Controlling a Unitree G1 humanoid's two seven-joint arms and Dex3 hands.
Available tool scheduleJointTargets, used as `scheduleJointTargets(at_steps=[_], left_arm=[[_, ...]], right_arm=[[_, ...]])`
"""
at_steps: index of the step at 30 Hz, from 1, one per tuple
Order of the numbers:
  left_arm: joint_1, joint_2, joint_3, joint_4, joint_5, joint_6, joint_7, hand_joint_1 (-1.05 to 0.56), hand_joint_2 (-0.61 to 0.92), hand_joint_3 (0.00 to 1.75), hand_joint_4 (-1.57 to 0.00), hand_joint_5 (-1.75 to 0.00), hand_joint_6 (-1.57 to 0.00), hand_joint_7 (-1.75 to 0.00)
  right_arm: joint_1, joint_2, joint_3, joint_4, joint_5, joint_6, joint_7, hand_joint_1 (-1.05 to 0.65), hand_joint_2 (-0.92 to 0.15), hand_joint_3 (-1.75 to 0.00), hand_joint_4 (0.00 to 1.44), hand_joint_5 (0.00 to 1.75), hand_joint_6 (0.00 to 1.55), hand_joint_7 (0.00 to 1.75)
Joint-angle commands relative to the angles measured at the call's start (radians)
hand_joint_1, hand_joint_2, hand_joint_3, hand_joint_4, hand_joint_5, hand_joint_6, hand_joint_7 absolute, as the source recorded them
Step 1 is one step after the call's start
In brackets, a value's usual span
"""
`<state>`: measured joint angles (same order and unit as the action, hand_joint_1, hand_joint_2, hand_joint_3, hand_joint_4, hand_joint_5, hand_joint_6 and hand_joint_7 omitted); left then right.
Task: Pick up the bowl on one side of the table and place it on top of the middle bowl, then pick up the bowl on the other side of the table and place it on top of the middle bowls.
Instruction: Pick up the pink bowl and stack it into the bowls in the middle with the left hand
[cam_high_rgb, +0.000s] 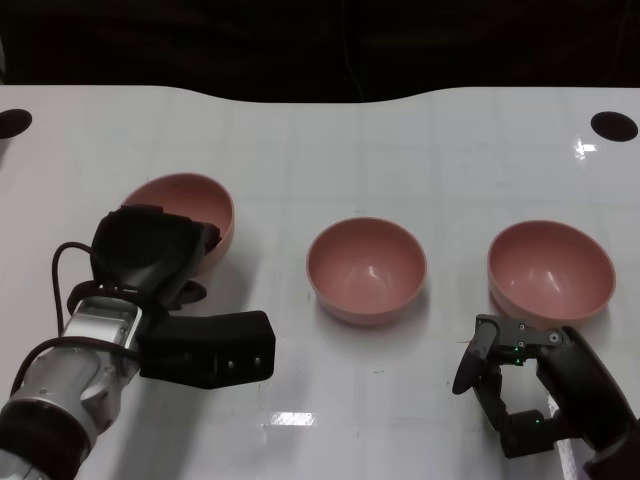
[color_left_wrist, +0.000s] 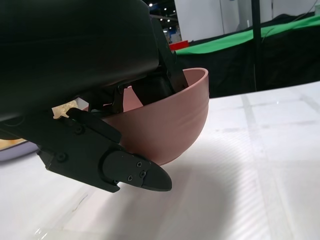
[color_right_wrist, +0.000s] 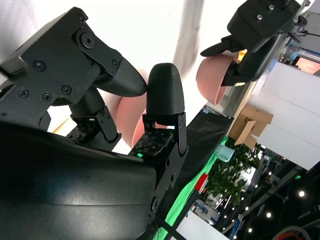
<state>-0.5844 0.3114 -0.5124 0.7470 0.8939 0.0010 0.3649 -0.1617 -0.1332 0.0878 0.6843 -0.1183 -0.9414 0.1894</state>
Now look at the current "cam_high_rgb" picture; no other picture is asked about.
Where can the pink plastic bowl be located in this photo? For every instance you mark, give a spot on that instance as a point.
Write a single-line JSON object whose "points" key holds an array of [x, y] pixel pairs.
{"points": [[365, 270], [550, 270], [195, 200]]}

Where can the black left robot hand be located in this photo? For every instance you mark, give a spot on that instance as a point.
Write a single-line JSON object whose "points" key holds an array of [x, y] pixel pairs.
{"points": [[140, 250]]}

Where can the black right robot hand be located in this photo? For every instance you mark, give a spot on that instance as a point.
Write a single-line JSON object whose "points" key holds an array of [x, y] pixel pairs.
{"points": [[580, 390]]}

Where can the black round table grommet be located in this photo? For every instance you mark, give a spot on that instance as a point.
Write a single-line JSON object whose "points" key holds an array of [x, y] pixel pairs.
{"points": [[13, 122], [614, 126]]}

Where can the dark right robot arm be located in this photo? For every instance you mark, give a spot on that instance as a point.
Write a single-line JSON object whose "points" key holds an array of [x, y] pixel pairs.
{"points": [[617, 457]]}

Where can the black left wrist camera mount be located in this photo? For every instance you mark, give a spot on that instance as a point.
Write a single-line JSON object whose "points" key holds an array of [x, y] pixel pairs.
{"points": [[215, 350]]}

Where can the black backdrop cloth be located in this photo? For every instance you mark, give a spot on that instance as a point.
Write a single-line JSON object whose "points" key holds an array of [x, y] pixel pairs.
{"points": [[320, 45]]}

